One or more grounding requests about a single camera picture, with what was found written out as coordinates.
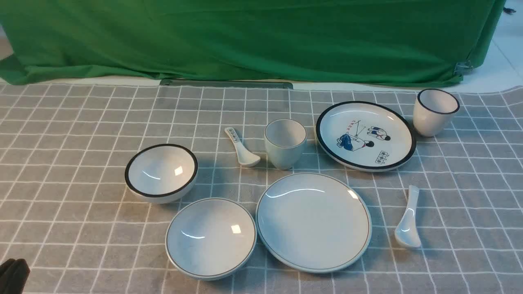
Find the pale green cup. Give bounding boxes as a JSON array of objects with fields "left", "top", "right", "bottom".
[{"left": 264, "top": 119, "right": 307, "bottom": 170}]

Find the grey-rimmed pale bowl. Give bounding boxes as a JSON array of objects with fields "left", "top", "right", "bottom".
[{"left": 165, "top": 198, "right": 257, "bottom": 281}]

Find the illustrated black-rimmed plate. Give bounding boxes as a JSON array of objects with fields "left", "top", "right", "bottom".
[{"left": 315, "top": 101, "right": 417, "bottom": 172}]

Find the green backdrop cloth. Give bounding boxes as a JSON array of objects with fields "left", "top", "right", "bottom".
[{"left": 1, "top": 0, "right": 505, "bottom": 87}]

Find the large pale plate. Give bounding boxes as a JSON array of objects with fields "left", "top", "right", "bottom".
[{"left": 255, "top": 173, "right": 372, "bottom": 274}]

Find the black-rimmed white bowl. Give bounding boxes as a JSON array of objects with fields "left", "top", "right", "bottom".
[{"left": 124, "top": 143, "right": 199, "bottom": 204}]

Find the plain white ceramic spoon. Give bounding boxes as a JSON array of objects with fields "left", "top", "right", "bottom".
[{"left": 394, "top": 185, "right": 421, "bottom": 249}]

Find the black-rimmed white cup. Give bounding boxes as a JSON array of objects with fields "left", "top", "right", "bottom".
[{"left": 413, "top": 89, "right": 460, "bottom": 137}]

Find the grey metal bar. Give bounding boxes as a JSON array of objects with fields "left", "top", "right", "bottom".
[{"left": 159, "top": 79, "right": 294, "bottom": 90}]

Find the grey checked tablecloth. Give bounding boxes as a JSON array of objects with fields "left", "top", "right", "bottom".
[{"left": 0, "top": 84, "right": 523, "bottom": 294}]

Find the white spoon with characters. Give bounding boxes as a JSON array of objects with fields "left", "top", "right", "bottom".
[{"left": 224, "top": 127, "right": 260, "bottom": 167}]

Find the black object at corner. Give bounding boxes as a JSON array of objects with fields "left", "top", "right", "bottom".
[{"left": 0, "top": 258, "right": 31, "bottom": 294}]

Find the metal clamp on backdrop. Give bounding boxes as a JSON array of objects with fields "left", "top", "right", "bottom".
[{"left": 454, "top": 60, "right": 474, "bottom": 76}]

